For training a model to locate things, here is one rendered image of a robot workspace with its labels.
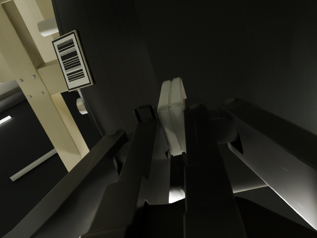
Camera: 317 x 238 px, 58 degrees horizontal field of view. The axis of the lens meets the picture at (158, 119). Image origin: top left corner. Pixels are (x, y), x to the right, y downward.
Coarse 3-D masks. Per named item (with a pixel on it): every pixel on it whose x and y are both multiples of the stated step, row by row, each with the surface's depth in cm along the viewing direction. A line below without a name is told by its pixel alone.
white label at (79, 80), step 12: (60, 36) 31; (72, 36) 31; (60, 48) 32; (72, 48) 31; (60, 60) 32; (72, 60) 32; (84, 60) 31; (72, 72) 32; (84, 72) 31; (72, 84) 33; (84, 84) 32
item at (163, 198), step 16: (144, 112) 15; (144, 128) 14; (144, 144) 13; (160, 144) 14; (128, 160) 12; (144, 160) 11; (160, 160) 13; (128, 176) 10; (144, 176) 10; (160, 176) 12; (112, 192) 9; (128, 192) 8; (144, 192) 9; (160, 192) 11; (112, 208) 8; (128, 208) 8; (96, 224) 7; (112, 224) 7; (128, 224) 7
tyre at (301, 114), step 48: (96, 0) 29; (144, 0) 28; (192, 0) 28; (240, 0) 27; (288, 0) 27; (96, 48) 30; (144, 48) 29; (192, 48) 28; (240, 48) 28; (288, 48) 28; (96, 96) 32; (144, 96) 30; (192, 96) 30; (240, 96) 30; (288, 96) 30
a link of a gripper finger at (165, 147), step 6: (156, 108) 19; (162, 132) 16; (162, 138) 15; (126, 144) 15; (162, 144) 15; (120, 150) 15; (126, 150) 15; (114, 156) 15; (120, 156) 15; (114, 162) 15; (120, 162) 15; (120, 168) 15
